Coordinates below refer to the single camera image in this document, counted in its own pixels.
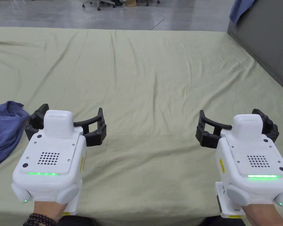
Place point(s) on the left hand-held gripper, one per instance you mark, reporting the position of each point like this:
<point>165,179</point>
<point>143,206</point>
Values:
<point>52,155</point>

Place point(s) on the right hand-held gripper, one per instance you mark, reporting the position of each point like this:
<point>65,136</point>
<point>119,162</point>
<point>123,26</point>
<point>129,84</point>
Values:
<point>252,164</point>

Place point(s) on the person's left forearm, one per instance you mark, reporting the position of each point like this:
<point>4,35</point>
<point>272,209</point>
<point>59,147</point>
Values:
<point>40,221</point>

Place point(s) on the person's left hand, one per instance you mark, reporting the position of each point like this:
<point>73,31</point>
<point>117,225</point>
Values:
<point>47,208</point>

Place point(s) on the person's right hand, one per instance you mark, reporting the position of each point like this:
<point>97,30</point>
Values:
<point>266,216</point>

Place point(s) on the dark blue shirt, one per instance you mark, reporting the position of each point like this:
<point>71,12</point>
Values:
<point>4,127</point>

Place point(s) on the bed with pale green sheet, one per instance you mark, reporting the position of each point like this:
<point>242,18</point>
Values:
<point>143,82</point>

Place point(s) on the grey padded headboard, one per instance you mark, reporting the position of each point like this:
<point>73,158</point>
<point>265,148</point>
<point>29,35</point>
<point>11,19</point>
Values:
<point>266,40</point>

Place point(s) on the blue cloth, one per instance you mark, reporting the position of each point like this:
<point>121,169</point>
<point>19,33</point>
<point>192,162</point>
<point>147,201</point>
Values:
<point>240,9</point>

